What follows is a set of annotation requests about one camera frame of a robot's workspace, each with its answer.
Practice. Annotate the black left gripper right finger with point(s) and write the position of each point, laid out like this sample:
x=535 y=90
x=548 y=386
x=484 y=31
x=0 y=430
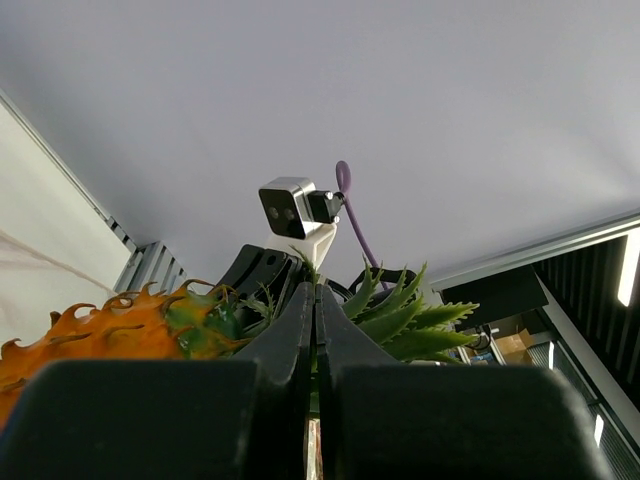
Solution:
x=383 y=419

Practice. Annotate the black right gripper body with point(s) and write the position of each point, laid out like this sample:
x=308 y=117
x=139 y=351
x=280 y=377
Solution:
x=271 y=276

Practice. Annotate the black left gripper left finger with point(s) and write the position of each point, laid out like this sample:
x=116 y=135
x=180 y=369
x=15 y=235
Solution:
x=245 y=417

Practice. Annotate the orange toy pineapple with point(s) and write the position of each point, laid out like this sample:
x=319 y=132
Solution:
x=185 y=325

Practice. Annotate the clear zip top bag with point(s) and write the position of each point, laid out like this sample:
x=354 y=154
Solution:
x=24 y=265

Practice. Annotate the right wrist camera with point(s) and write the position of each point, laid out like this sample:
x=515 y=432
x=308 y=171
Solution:
x=303 y=220

